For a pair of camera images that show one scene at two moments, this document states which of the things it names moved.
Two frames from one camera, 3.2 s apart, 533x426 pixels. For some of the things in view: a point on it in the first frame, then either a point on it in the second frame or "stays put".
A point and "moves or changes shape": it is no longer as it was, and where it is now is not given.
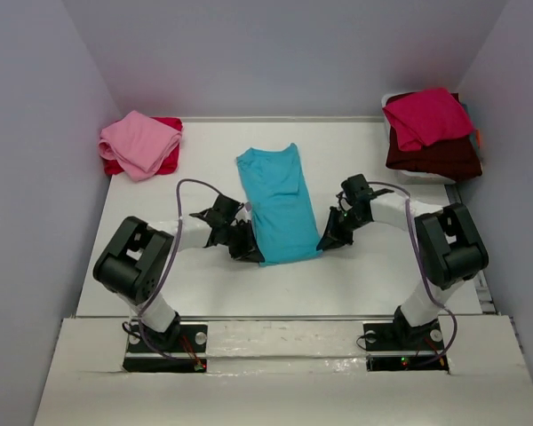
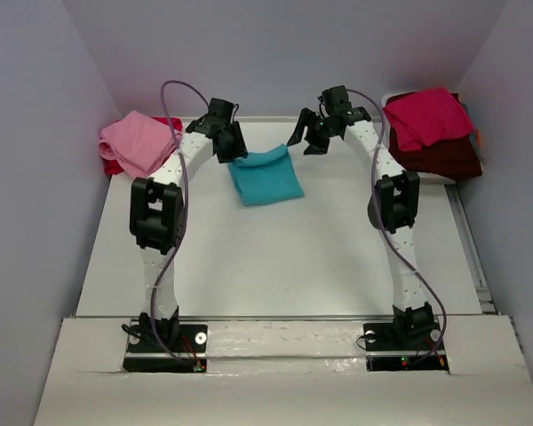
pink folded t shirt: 138,145 stays put
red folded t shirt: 170,166 stays put
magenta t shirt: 425,117 stays put
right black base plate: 401,336 stays put
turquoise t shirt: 282,217 moves or changes shape
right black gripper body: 340,223 to 316,130
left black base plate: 184,349 stays put
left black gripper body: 238,237 to 233,148
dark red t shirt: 457,159 stays put
